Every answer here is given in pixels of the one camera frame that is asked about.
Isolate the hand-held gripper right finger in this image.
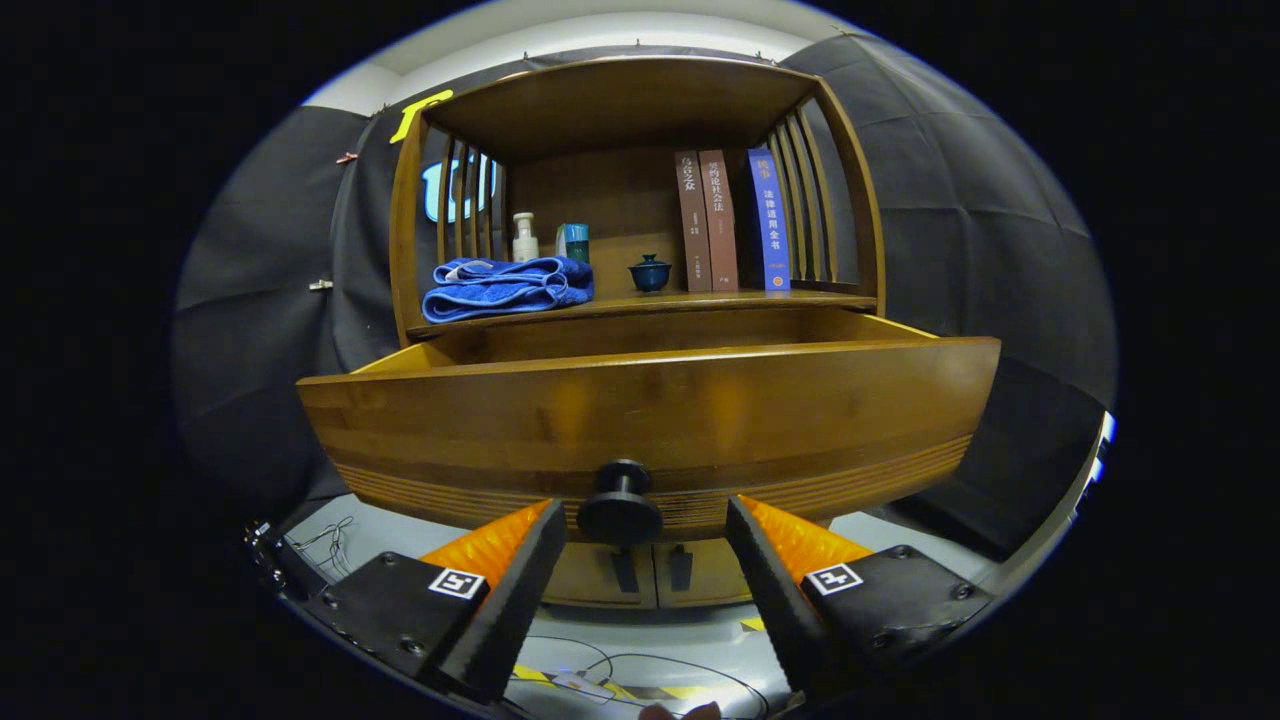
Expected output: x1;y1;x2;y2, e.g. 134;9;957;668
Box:
725;495;996;698

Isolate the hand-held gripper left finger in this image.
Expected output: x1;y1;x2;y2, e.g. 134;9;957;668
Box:
300;499;568;704

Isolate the black drawer knob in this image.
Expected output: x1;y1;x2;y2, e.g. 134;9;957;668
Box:
577;459;664;547

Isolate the wooden drawer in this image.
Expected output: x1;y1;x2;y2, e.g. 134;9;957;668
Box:
296;307;1002;546

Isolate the wooden cabinet door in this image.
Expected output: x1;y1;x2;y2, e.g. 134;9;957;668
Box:
655;538;758;608
545;540;656;609

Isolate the wooden countertop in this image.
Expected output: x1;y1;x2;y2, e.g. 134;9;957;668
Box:
405;285;881;339

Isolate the wooden cabinet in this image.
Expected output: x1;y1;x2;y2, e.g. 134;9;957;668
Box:
296;55;1002;611

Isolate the yellow black striped tape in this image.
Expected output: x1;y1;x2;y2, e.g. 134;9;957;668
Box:
513;664;713;703

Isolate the folded blue towel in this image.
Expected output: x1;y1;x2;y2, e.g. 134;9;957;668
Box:
421;256;595;325

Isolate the blue lidded tea cup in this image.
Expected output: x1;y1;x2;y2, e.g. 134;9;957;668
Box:
628;253;673;294

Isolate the blue book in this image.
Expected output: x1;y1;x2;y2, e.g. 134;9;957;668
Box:
746;148;792;293

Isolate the reddish brown book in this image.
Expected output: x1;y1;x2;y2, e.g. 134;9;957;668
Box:
698;149;741;293

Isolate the dark brown book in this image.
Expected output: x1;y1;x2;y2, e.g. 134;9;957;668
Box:
674;150;714;294

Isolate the thin floor cable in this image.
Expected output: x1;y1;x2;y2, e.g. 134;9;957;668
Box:
510;635;771;717

